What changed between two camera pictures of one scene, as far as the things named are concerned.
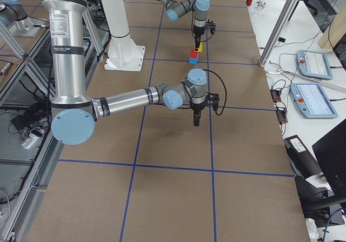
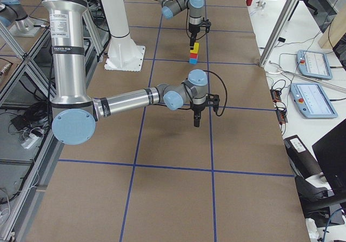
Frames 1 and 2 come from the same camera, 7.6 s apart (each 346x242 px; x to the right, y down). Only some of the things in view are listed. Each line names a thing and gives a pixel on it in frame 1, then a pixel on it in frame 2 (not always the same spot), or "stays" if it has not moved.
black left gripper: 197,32 -> 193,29
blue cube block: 193,61 stays
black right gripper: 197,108 stays
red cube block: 193,54 stays
